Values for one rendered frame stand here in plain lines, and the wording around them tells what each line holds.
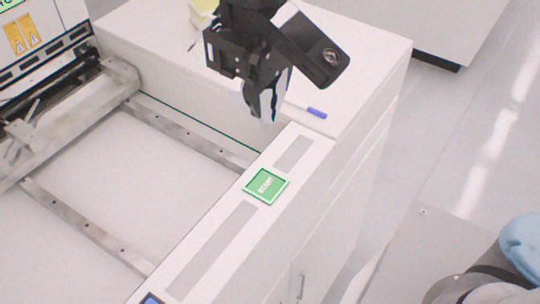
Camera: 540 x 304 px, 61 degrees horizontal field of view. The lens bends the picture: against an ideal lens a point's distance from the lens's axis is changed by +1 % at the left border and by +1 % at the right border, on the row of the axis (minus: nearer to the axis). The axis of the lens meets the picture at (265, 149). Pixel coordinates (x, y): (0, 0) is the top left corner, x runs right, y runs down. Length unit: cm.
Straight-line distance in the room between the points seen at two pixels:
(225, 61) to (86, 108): 54
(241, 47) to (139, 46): 54
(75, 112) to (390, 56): 66
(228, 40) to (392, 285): 44
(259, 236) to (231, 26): 31
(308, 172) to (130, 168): 39
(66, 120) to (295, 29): 64
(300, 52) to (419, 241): 43
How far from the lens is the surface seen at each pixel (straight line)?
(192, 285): 66
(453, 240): 82
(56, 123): 103
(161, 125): 101
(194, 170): 94
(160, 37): 104
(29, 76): 106
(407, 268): 77
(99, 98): 105
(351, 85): 90
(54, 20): 107
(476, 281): 54
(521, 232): 57
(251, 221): 69
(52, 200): 93
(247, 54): 52
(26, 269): 91
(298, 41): 49
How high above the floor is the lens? 154
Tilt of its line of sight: 49 degrees down
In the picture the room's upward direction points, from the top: straight up
